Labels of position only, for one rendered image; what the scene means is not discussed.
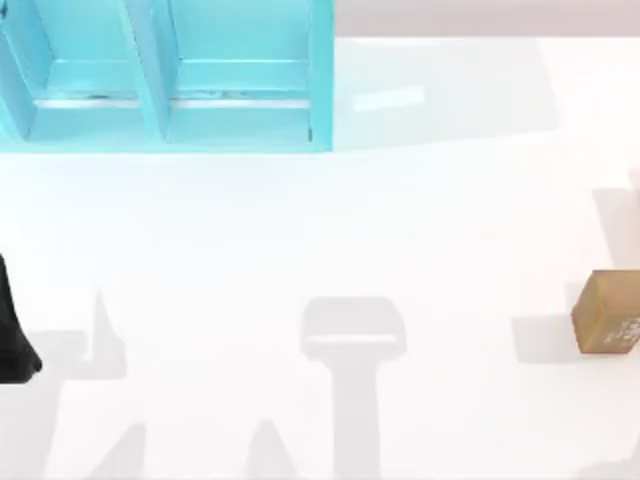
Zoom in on light blue rack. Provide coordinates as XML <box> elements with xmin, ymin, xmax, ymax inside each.
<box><xmin>0</xmin><ymin>0</ymin><xmax>336</xmax><ymax>155</ymax></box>

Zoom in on brown book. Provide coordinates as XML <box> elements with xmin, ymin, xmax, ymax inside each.
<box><xmin>571</xmin><ymin>269</ymin><xmax>640</xmax><ymax>356</ymax></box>

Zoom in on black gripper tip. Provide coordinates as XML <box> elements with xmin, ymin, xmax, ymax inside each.
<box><xmin>0</xmin><ymin>254</ymin><xmax>43</xmax><ymax>387</ymax></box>

